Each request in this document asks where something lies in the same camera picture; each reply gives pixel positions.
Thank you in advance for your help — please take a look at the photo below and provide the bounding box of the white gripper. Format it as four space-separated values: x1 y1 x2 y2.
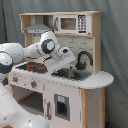
44 47 75 71

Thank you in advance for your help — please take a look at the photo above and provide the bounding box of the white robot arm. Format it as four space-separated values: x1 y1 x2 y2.
0 31 75 128

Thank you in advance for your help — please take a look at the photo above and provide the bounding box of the wooden toy kitchen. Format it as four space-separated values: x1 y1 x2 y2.
9 11 114 128

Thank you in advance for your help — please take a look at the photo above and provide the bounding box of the black toy faucet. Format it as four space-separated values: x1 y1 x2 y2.
75 51 93 70

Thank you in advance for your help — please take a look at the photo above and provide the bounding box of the grey toy sink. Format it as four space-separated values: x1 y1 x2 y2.
52 68 92 81

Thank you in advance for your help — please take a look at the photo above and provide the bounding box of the toy microwave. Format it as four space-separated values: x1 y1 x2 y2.
54 14 91 34

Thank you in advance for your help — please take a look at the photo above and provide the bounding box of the black toy stovetop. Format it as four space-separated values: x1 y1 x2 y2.
18 62 48 74

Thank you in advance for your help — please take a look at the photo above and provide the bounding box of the grey range hood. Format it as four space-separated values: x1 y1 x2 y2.
24 15 53 34

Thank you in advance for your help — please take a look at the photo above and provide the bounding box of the right red stove knob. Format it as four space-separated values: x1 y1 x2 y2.
31 81 37 88

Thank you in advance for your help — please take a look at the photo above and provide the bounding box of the red stove knob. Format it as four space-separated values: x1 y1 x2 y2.
12 77 18 82
31 81 37 88

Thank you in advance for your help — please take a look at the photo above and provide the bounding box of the white fridge door with dispenser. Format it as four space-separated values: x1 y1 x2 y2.
44 82 82 128

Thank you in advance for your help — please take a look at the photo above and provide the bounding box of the left red stove knob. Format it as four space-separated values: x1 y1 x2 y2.
12 77 18 82

